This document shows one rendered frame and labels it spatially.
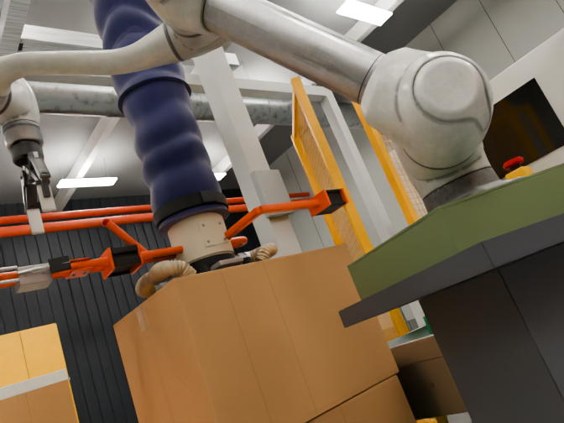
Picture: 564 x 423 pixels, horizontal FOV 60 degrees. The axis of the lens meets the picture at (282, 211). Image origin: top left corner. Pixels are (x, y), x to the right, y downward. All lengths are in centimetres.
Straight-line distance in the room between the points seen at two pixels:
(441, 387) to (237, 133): 211
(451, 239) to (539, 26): 1024
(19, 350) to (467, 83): 832
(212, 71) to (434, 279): 272
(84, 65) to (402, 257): 86
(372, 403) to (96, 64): 110
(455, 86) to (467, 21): 1082
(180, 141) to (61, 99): 590
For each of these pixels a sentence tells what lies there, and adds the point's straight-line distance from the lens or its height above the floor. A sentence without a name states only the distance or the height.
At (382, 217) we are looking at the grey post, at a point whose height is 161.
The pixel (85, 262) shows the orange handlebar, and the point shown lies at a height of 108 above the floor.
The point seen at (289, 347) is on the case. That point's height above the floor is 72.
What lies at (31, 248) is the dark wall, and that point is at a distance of 1286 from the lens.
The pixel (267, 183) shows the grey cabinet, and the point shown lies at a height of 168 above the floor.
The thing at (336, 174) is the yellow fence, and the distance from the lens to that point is 261.
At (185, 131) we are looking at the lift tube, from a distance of 152.
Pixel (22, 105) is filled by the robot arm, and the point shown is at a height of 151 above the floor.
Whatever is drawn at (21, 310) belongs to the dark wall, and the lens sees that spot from 1234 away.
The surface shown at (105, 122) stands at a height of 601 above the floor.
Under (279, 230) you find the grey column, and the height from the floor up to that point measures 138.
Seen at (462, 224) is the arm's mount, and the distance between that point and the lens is 84.
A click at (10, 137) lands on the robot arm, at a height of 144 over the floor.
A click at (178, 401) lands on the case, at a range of 122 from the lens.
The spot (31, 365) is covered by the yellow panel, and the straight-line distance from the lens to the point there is 873.
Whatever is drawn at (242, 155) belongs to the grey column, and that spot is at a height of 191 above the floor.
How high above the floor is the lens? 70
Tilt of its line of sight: 15 degrees up
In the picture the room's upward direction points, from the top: 21 degrees counter-clockwise
